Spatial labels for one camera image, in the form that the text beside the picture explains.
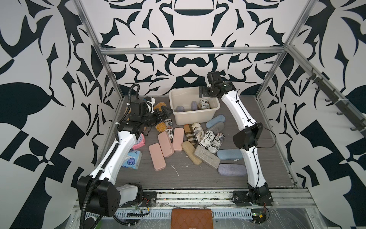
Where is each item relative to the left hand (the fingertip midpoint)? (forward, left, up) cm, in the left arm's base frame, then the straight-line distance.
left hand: (166, 111), depth 77 cm
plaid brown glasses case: (-3, -14, -23) cm, 27 cm away
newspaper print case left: (+4, 0, -22) cm, 22 cm away
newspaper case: (+21, -25, -18) cm, 37 cm away
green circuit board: (-45, -44, -27) cm, 69 cm away
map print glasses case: (+1, -20, -23) cm, 30 cm away
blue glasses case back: (+10, -36, -21) cm, 43 cm away
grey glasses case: (+2, -32, -22) cm, 39 cm away
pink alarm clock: (-5, +18, -24) cm, 30 cm away
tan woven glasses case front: (+23, -22, -23) cm, 40 cm away
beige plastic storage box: (+28, -11, -18) cm, 35 cm away
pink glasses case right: (-3, -6, -24) cm, 25 cm away
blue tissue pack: (-17, +20, -22) cm, 34 cm away
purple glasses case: (+22, -18, -21) cm, 36 cm away
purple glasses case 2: (-24, -36, -23) cm, 49 cm away
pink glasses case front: (-15, +7, -25) cm, 30 cm away
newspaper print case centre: (-7, -23, -20) cm, 32 cm away
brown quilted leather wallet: (-45, -11, -24) cm, 52 cm away
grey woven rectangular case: (-17, -22, -21) cm, 35 cm away
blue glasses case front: (-15, -36, -23) cm, 45 cm away
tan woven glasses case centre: (-12, -13, -22) cm, 28 cm away
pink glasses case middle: (-8, +2, -22) cm, 23 cm away
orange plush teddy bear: (+4, +5, -21) cm, 22 cm away
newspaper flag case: (-8, -30, -23) cm, 38 cm away
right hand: (+19, -23, -2) cm, 31 cm away
